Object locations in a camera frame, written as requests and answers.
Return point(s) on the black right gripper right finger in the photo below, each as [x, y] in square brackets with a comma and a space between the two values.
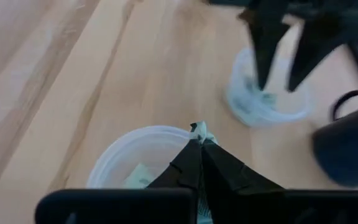
[228, 174]

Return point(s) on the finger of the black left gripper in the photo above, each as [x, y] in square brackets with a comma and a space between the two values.
[315, 46]
[264, 37]

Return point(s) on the green white sweetener packet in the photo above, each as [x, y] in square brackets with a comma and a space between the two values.
[269, 99]
[201, 130]
[140, 177]

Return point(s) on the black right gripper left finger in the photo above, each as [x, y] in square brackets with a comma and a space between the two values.
[183, 169]

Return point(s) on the clear plastic cup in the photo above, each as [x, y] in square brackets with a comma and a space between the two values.
[259, 115]
[120, 158]

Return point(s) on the black mug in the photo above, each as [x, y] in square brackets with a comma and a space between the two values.
[346, 149]

